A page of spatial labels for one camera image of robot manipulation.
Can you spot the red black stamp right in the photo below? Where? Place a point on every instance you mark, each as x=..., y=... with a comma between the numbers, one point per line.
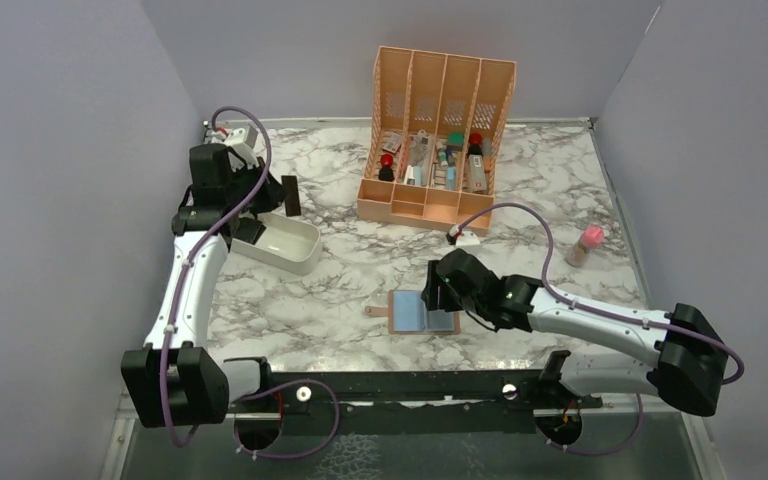
x=475, y=142

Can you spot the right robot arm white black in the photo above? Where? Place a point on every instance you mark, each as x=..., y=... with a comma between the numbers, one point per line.
x=675, y=356

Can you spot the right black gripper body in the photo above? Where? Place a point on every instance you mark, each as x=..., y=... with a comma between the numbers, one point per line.
x=448, y=297

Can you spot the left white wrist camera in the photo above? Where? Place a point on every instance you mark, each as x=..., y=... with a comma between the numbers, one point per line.
x=242, y=140

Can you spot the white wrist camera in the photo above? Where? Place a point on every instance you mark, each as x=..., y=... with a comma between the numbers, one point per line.
x=242, y=140
x=467, y=237

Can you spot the stack of cards in tray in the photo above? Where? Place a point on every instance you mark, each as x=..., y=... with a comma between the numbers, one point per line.
x=249, y=230

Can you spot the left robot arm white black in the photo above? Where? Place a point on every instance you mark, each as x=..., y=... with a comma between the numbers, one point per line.
x=172, y=379

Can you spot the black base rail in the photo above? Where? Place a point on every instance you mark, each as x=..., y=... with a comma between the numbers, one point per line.
x=404, y=403

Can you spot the pink cap small bottle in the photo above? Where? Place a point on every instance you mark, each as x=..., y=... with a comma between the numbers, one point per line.
x=588, y=241

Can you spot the red black stamp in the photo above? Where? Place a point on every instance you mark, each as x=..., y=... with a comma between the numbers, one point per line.
x=386, y=172
x=475, y=142

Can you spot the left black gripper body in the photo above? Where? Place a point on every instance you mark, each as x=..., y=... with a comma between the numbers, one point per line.
x=245, y=181

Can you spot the red black stamp left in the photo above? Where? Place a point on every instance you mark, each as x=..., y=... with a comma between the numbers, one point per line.
x=386, y=172

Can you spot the peach desk organizer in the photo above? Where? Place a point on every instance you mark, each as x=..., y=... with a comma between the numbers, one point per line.
x=419, y=98

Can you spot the green cap bottle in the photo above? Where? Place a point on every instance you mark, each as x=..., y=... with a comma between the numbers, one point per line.
x=455, y=141

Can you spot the white plastic tray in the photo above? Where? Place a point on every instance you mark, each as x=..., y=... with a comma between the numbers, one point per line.
x=288, y=244

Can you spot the brown leather card holder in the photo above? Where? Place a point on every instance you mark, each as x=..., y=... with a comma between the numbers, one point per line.
x=406, y=314

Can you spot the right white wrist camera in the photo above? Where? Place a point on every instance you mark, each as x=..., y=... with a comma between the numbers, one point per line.
x=467, y=237

